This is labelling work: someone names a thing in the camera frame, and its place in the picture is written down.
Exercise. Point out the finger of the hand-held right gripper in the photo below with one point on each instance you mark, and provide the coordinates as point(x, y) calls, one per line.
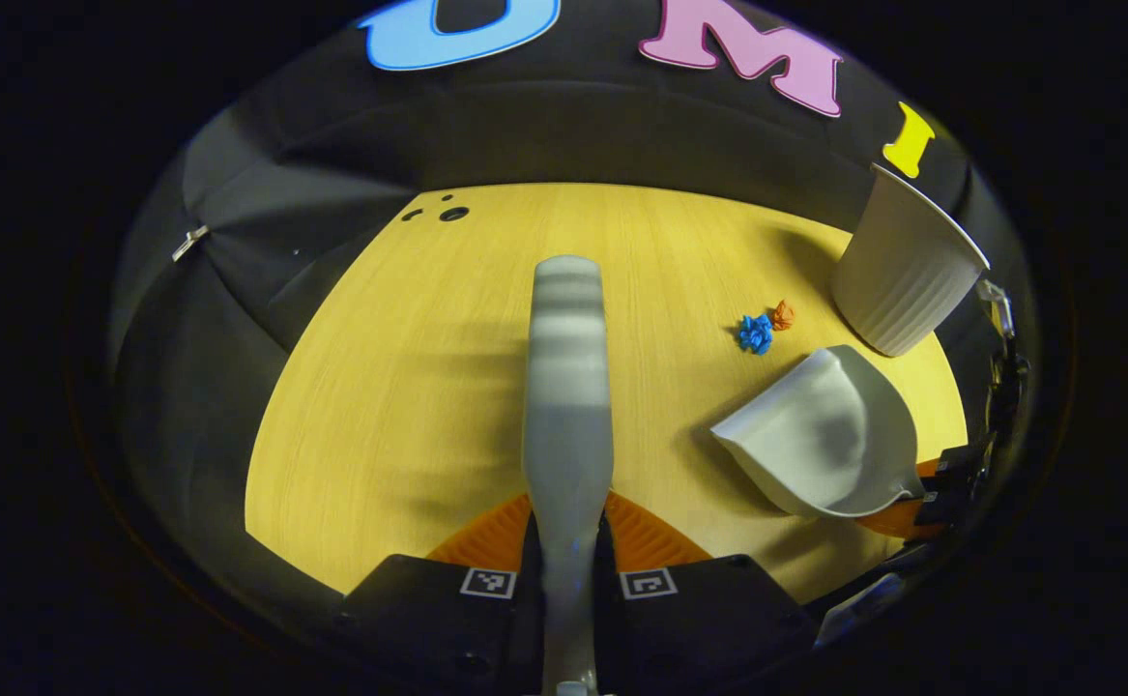
point(892, 522)
point(955, 474)

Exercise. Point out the white dustpan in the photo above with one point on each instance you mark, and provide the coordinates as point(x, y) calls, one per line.
point(815, 435)

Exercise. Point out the white cloth clip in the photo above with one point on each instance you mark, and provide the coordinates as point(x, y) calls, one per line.
point(189, 243)

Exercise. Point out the black backdrop cloth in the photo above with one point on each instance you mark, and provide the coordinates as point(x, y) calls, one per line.
point(544, 126)

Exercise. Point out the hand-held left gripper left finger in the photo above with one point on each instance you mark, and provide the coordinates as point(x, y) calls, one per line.
point(448, 628)

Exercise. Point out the small white broom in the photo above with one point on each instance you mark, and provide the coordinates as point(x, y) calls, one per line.
point(568, 406)

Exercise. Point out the blue paper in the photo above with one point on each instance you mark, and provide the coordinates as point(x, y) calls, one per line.
point(756, 334)

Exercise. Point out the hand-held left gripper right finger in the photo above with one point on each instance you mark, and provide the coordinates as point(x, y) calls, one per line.
point(699, 628)

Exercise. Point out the orange paper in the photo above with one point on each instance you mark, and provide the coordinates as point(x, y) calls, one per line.
point(783, 315)

